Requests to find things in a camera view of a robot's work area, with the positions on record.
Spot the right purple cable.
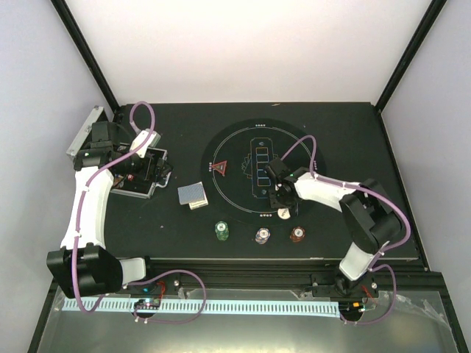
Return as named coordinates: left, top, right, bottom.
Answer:
left=281, top=135, right=410, bottom=327

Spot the aluminium poker chip case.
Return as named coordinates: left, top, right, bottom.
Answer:
left=66, top=106, right=168, bottom=199

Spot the red triangle marker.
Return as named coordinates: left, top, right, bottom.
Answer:
left=210, top=160, right=227, bottom=177

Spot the red brown poker chip stack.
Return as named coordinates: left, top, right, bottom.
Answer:
left=290, top=227, right=305, bottom=243

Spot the black aluminium rail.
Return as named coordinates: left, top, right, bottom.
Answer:
left=146, top=258, right=340, bottom=290

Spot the blue playing card deck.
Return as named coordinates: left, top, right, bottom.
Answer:
left=177, top=182, right=205, bottom=205

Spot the blue white poker chip stack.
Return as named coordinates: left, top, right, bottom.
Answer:
left=255, top=228, right=271, bottom=245

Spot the green poker chip stack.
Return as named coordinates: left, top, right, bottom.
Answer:
left=214, top=221, right=230, bottom=241

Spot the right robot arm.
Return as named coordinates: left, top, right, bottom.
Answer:
left=264, top=158, right=411, bottom=296

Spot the right base circuit board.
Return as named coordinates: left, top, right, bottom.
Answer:
left=339, top=302, right=376, bottom=313

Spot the white round dealer button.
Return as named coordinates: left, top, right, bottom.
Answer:
left=277, top=208, right=291, bottom=220

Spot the purple cable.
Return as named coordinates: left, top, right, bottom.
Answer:
left=71, top=101, right=206, bottom=325
left=281, top=135, right=410, bottom=327

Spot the left base circuit board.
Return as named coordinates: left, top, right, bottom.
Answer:
left=134, top=299, right=161, bottom=310

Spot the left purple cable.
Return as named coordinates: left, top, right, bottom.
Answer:
left=71, top=101, right=206, bottom=325

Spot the white slotted cable duct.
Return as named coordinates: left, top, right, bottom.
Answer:
left=62, top=296, right=340, bottom=317

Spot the round black poker mat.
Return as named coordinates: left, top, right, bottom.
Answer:
left=201, top=119, right=306, bottom=227

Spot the base circuit board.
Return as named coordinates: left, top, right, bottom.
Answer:
left=134, top=299, right=161, bottom=310
left=339, top=302, right=376, bottom=313

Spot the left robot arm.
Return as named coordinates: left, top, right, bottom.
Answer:
left=46, top=121, right=161, bottom=299

